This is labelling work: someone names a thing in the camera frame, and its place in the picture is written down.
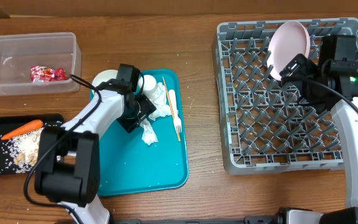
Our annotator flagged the black food waste tray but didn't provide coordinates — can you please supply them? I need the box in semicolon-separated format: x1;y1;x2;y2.
0;114;64;175

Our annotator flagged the white paper cup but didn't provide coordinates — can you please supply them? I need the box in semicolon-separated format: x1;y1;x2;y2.
138;75;158;100

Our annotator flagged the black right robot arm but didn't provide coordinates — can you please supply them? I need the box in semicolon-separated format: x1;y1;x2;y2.
269;34;358;223

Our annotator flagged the red snack wrapper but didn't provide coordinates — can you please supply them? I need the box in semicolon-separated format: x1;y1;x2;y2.
30;66;68;83

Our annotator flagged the large white plate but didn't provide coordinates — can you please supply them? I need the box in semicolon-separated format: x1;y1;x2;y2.
267;21;310;81

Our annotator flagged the clear plastic bin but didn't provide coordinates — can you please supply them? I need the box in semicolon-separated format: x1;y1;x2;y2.
0;32;81;96

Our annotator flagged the orange carrot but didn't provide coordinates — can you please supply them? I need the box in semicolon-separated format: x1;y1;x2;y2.
1;119;44;141

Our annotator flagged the white tissue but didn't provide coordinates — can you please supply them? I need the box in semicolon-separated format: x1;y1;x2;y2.
140;82;172;146

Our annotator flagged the wooden chopstick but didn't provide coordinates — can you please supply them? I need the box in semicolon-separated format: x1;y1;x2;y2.
162;77;181;142

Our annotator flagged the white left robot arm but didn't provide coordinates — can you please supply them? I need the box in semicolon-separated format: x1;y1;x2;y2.
24;64;156;223

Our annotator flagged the teal plastic serving tray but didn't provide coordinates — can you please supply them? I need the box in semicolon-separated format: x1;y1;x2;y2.
98;69;189;197

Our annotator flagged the white plastic fork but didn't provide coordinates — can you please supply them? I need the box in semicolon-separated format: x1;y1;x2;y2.
168;90;182;134

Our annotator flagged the grey plastic dishwasher rack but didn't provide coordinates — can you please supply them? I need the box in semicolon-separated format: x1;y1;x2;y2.
213;17;358;175

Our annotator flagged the pile of rice and peanuts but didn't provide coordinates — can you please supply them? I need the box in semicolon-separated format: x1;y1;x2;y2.
0;128;43;175

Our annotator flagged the white bowl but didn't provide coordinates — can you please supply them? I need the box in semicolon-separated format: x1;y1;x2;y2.
92;70;117;87

